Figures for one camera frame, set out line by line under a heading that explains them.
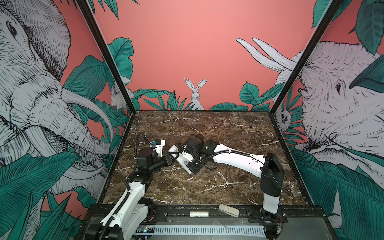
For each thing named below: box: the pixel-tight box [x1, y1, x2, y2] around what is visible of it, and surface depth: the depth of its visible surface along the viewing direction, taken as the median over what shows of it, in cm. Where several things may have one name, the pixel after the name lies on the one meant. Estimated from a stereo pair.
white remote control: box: [168, 144, 192, 175], surface depth 78 cm
